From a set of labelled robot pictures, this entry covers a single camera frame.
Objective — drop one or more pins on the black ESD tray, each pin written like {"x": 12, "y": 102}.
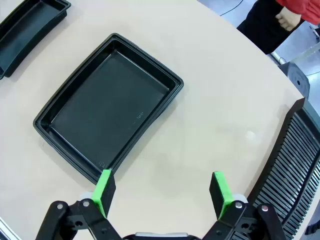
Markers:
{"x": 107, "y": 107}
{"x": 25, "y": 32}

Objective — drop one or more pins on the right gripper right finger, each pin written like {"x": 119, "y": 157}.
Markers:
{"x": 221, "y": 195}

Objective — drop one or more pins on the person's left forearm red sleeve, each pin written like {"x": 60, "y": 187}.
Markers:
{"x": 308, "y": 10}

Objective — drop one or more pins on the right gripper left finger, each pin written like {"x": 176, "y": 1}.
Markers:
{"x": 101, "y": 192}

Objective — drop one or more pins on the person in red jacket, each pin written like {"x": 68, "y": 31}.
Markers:
{"x": 262, "y": 25}

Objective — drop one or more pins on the person's left hand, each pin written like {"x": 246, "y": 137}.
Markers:
{"x": 288, "y": 20}

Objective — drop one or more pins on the black slotted board rack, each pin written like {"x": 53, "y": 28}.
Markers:
{"x": 295, "y": 162}

